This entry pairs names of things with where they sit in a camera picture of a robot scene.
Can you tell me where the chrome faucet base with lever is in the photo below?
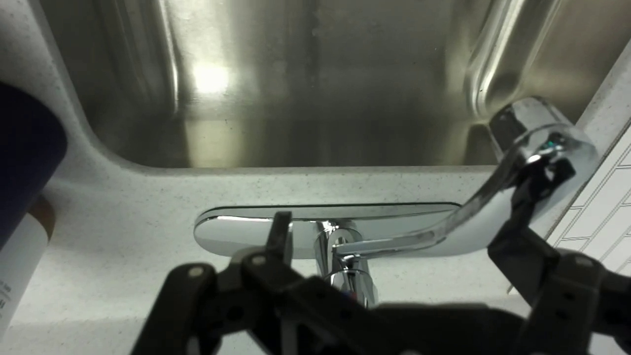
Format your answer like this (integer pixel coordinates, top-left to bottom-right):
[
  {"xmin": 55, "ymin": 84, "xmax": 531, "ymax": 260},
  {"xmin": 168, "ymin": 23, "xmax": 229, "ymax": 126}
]
[{"xmin": 191, "ymin": 201, "xmax": 463, "ymax": 311}]

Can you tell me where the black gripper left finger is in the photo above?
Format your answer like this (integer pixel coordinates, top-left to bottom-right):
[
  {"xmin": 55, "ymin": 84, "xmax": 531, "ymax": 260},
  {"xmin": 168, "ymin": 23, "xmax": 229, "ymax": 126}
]
[{"xmin": 128, "ymin": 208, "xmax": 371, "ymax": 355}]

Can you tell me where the stainless steel sink basin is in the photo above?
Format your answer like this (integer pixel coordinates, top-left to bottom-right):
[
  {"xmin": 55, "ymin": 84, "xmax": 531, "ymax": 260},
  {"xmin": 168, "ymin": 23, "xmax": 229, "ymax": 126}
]
[{"xmin": 38, "ymin": 0, "xmax": 631, "ymax": 171}]

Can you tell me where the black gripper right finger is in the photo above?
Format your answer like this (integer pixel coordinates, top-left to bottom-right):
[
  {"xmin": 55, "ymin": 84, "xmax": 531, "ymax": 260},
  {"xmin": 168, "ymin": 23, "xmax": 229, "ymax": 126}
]
[{"xmin": 485, "ymin": 155, "xmax": 631, "ymax": 355}]

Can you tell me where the cylindrical metal canister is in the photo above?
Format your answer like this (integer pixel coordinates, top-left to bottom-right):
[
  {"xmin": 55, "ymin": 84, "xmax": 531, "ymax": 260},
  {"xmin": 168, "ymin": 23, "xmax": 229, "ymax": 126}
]
[{"xmin": 0, "ymin": 195, "xmax": 59, "ymax": 339}]

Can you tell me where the chrome faucet handle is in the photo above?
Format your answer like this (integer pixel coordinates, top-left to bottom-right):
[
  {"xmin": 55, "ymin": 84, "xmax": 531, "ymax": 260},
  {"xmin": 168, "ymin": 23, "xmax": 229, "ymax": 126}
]
[{"xmin": 325, "ymin": 94, "xmax": 602, "ymax": 262}]

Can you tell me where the navy blue bottle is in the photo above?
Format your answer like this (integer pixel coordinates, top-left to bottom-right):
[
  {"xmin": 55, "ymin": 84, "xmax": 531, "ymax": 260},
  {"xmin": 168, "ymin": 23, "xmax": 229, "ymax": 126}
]
[{"xmin": 0, "ymin": 80, "xmax": 71, "ymax": 250}]

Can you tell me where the white tile pattern sheet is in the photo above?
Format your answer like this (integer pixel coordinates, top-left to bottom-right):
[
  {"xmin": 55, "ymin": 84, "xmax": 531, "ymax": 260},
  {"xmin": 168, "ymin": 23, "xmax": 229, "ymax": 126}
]
[{"xmin": 546, "ymin": 124, "xmax": 631, "ymax": 266}]

